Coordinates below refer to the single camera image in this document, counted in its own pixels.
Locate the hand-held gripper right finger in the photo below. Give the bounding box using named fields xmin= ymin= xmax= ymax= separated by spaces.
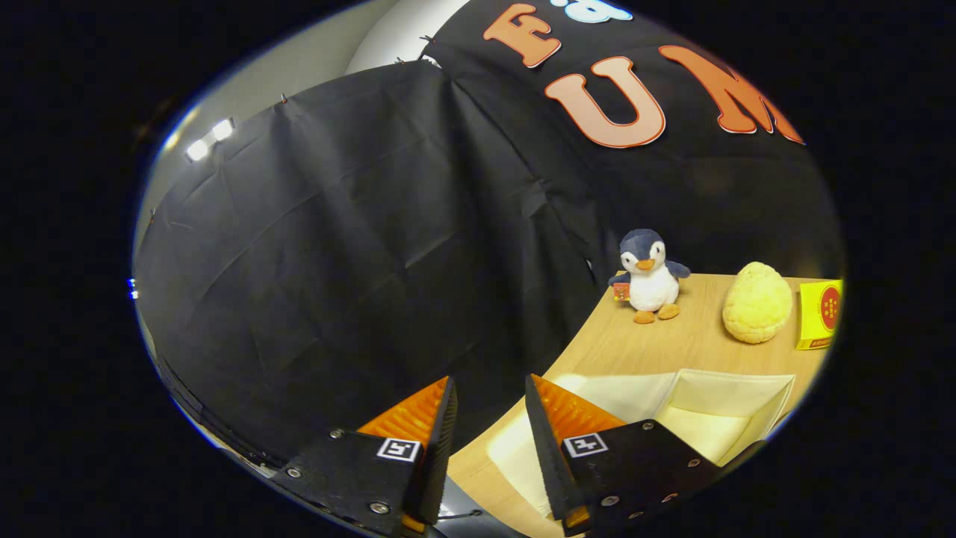
xmin=525 ymin=374 xmax=721 ymax=537

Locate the yellow book with red circle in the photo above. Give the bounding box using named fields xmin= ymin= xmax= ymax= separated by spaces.
xmin=795 ymin=279 xmax=845 ymax=350

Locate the yellow round plush ball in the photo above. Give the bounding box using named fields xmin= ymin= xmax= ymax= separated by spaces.
xmin=722 ymin=262 xmax=794 ymax=344

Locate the cream fabric storage box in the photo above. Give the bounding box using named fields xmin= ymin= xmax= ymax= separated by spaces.
xmin=485 ymin=368 xmax=796 ymax=520

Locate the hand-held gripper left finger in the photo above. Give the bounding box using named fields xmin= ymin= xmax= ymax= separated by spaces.
xmin=270 ymin=376 xmax=459 ymax=537

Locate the penguin plush toy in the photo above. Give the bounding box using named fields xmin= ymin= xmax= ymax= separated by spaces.
xmin=608 ymin=229 xmax=692 ymax=325

